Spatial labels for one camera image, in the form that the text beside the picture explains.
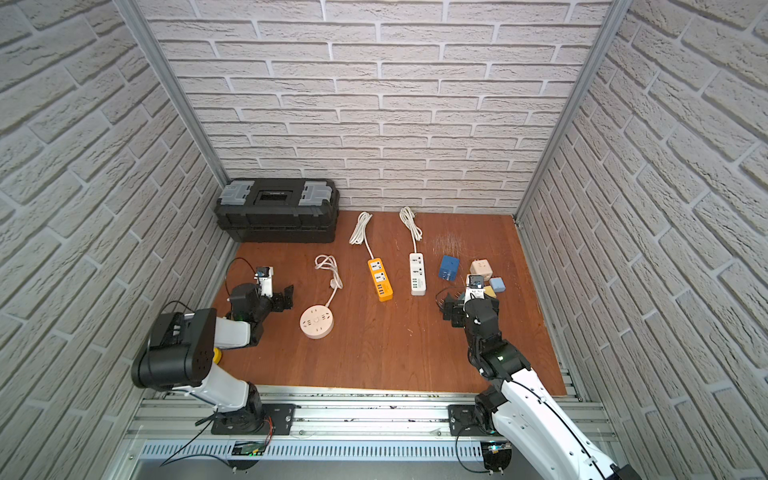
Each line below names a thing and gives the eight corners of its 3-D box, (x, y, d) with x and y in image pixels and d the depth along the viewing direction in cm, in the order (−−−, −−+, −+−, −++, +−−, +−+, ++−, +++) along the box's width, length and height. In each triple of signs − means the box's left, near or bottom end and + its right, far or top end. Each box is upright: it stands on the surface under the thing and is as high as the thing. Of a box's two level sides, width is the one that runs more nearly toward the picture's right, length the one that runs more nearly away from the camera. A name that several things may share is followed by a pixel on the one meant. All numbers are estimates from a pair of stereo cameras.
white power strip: (410, 295, 99) (411, 290, 96) (409, 257, 109) (409, 252, 106) (425, 295, 99) (426, 291, 96) (422, 257, 109) (423, 252, 107)
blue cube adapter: (439, 283, 102) (441, 273, 97) (437, 264, 106) (439, 255, 102) (458, 283, 102) (461, 274, 97) (455, 265, 106) (458, 255, 102)
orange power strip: (379, 302, 97) (379, 299, 95) (367, 263, 106) (367, 259, 104) (394, 298, 98) (394, 295, 96) (381, 260, 107) (381, 256, 105)
